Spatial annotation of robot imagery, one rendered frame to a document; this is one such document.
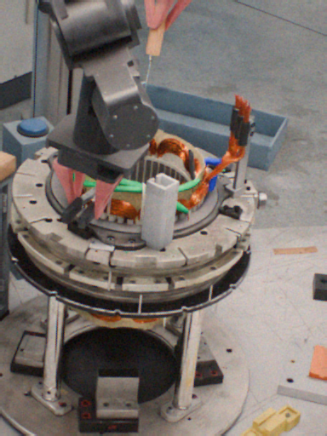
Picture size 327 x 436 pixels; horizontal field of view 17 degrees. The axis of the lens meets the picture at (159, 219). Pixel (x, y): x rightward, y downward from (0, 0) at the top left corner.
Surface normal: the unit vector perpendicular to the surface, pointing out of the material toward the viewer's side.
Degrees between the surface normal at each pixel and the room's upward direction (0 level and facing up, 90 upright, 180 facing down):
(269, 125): 90
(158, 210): 90
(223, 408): 0
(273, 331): 0
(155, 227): 90
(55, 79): 90
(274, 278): 0
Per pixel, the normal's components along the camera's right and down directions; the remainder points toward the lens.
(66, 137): 0.18, -0.80
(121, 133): 0.26, 0.61
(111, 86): -0.21, -0.66
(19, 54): 0.78, 0.40
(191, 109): -0.33, 0.49
